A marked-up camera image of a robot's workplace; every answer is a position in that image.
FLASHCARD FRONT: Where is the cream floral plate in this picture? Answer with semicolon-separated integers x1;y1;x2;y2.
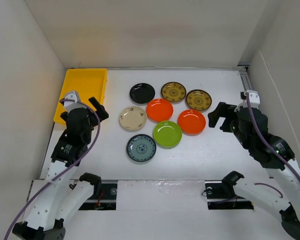
119;106;147;131

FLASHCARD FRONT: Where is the blue white patterned plate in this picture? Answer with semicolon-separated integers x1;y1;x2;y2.
126;134;157;163

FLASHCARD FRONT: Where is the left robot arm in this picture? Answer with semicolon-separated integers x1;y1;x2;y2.
8;91;109;240

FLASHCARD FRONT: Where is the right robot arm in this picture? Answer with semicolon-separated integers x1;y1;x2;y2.
205;102;300;240

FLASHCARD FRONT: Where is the yellow plastic bin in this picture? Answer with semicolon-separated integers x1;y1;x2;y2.
53;68;109;126

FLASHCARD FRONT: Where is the yellow patterned plate right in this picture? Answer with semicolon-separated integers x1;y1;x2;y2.
185;89;212;112

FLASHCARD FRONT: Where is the yellow patterned plate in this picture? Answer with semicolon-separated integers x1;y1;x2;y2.
160;81;187;103
185;89;212;112

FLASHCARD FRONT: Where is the orange plate right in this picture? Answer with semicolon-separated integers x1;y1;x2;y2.
177;109;207;135

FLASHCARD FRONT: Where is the orange plate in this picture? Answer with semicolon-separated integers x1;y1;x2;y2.
177;109;207;135
146;98;174;122

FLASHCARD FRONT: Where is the black plate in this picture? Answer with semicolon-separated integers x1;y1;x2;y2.
129;83;156;105

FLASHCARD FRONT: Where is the yellow patterned plate left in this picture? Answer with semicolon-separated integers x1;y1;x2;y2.
160;81;187;103

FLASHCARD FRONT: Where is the orange plate left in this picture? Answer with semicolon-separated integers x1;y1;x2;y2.
146;98;174;122

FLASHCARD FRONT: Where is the green plate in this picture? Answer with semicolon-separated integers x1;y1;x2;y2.
153;120;183;148

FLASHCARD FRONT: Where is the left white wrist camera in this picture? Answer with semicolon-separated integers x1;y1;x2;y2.
62;90;81;113

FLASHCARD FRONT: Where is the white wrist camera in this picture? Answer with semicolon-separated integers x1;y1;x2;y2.
62;90;81;113
234;90;260;112

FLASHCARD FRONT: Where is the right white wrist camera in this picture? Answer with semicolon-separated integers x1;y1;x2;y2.
234;90;260;112

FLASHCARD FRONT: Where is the aluminium rail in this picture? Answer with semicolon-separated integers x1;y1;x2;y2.
237;65;253;91

